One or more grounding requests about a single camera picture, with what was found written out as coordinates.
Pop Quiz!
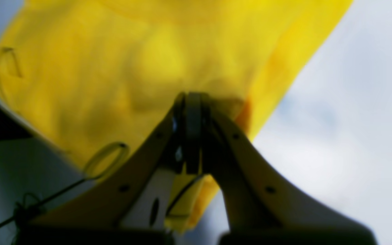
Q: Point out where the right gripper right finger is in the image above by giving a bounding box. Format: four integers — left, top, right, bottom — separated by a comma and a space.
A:
201, 96, 376, 245

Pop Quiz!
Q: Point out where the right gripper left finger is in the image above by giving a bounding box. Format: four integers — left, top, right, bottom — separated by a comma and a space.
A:
17, 93, 203, 245

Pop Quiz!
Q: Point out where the yellow t-shirt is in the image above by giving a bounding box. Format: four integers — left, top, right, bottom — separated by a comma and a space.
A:
0, 0, 354, 235

